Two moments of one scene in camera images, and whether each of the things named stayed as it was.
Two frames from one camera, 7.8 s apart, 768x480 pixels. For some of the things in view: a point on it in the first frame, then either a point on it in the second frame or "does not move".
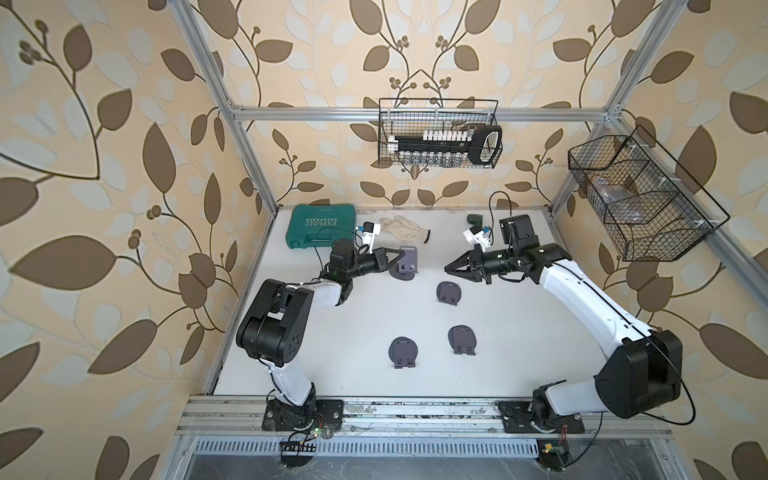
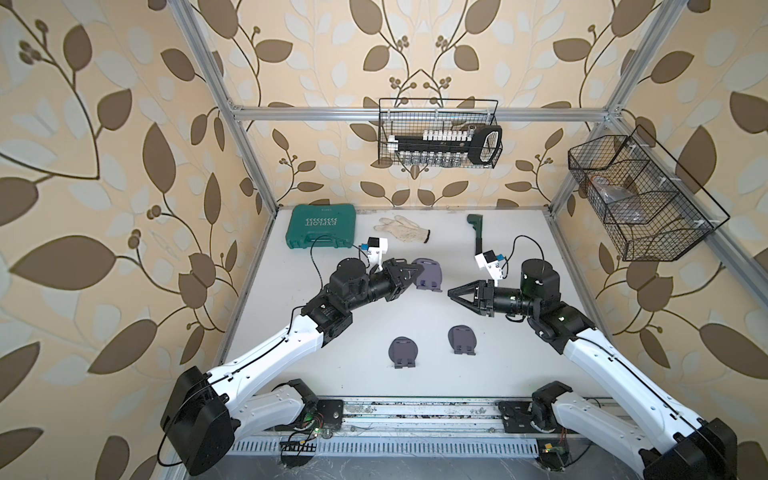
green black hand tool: (475, 219) does not move
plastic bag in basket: (623, 204) does not move
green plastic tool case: (320, 225) does not move
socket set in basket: (480, 145) does not move
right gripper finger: (467, 256) to (466, 287)
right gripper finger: (456, 269) to (456, 295)
